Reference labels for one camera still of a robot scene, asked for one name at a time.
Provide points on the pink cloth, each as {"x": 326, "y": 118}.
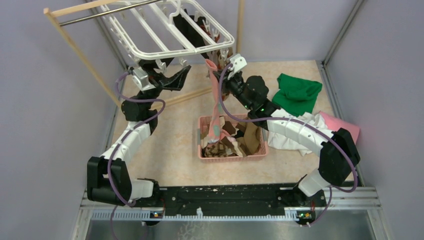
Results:
{"x": 333, "y": 123}

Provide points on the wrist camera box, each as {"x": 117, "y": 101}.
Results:
{"x": 238, "y": 62}
{"x": 141, "y": 79}

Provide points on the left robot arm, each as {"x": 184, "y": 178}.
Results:
{"x": 108, "y": 179}

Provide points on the green shirt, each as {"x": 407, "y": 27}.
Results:
{"x": 296, "y": 95}

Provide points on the pink sock with teal spots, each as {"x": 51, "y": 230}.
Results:
{"x": 215, "y": 128}

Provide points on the black hanging sock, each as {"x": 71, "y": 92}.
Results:
{"x": 189, "y": 31}

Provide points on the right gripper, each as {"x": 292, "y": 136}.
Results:
{"x": 226, "y": 81}

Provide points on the pile of socks in basket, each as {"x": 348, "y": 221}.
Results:
{"x": 235, "y": 139}

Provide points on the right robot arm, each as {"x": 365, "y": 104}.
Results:
{"x": 338, "y": 155}

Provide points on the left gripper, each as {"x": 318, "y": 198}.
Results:
{"x": 159, "y": 81}

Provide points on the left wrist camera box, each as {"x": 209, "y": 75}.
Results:
{"x": 141, "y": 79}

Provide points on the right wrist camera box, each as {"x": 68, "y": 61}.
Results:
{"x": 238, "y": 62}

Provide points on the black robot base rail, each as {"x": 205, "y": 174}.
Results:
{"x": 236, "y": 203}

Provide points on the wooden clothes rack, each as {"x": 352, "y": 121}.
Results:
{"x": 217, "y": 37}

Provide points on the orange brown argyle sock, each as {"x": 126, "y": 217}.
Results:
{"x": 216, "y": 65}

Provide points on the white cloth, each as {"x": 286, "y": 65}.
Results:
{"x": 298, "y": 133}

